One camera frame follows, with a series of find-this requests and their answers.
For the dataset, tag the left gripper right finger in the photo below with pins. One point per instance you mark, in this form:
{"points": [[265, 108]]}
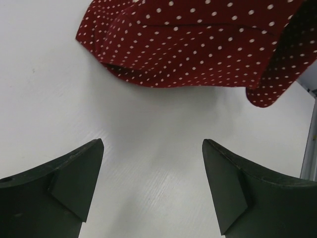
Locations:
{"points": [[252, 201]]}

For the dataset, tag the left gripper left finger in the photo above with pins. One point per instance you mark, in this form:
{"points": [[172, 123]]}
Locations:
{"points": [[51, 200]]}

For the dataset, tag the red polka dot skirt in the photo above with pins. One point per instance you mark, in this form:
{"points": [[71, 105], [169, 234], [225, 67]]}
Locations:
{"points": [[261, 45]]}

